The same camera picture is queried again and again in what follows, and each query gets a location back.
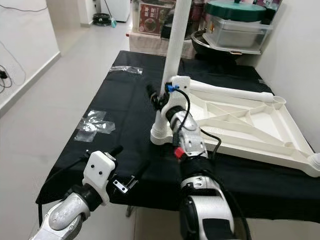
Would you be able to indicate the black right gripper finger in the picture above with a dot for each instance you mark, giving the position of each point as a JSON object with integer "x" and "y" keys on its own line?
{"x": 153, "y": 94}

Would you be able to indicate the clear tape cross patch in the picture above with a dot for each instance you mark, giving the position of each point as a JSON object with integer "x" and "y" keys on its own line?
{"x": 95, "y": 126}

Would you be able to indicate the clear tape strip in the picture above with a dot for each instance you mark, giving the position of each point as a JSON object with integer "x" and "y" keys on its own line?
{"x": 125, "y": 70}

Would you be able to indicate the black tablecloth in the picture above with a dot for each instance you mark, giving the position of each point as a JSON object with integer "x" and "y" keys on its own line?
{"x": 80, "y": 170}

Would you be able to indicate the beige woven bench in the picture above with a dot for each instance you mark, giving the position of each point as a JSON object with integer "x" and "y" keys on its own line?
{"x": 145, "y": 45}

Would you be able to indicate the black plastic bag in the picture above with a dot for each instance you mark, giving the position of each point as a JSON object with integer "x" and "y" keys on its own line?
{"x": 164, "y": 27}

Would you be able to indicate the black metal wok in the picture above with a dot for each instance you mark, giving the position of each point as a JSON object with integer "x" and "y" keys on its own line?
{"x": 205, "y": 50}

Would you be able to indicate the red printed food carton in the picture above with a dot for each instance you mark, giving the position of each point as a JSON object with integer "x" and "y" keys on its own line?
{"x": 155, "y": 20}

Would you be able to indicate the white appliance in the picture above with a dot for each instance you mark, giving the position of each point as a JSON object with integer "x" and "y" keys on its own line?
{"x": 120, "y": 10}

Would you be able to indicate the black robot vacuum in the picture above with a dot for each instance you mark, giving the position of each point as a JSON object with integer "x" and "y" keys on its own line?
{"x": 101, "y": 19}

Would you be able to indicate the thin mop pole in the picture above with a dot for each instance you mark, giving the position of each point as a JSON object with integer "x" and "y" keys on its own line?
{"x": 109, "y": 12}

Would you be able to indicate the white plastic table top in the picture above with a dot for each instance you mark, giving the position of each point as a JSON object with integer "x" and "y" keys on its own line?
{"x": 255, "y": 125}

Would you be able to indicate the clear plastic container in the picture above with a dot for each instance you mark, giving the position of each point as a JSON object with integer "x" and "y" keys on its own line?
{"x": 240, "y": 35}

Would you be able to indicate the green pot lid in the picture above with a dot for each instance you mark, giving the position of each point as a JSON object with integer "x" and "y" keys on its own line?
{"x": 235, "y": 11}

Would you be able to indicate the black plug adapter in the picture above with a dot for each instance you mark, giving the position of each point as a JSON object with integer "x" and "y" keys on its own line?
{"x": 3, "y": 75}

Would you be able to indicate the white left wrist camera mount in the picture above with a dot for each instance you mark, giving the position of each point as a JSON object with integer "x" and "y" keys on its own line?
{"x": 99, "y": 170}

